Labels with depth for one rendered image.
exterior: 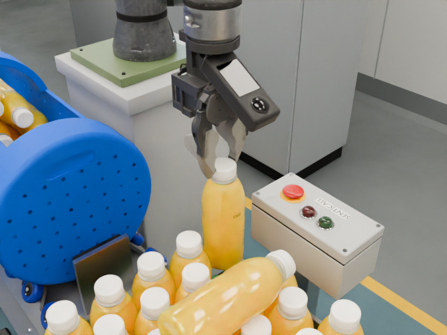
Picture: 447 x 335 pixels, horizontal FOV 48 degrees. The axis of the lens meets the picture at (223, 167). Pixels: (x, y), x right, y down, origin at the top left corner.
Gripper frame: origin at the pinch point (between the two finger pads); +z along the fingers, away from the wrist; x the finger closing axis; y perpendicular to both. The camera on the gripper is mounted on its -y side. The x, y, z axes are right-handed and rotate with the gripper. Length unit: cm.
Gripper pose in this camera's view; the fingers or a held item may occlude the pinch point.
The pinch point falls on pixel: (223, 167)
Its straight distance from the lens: 76.2
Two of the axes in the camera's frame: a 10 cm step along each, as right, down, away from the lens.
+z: 0.0, 8.2, 5.7
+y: -6.6, -4.3, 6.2
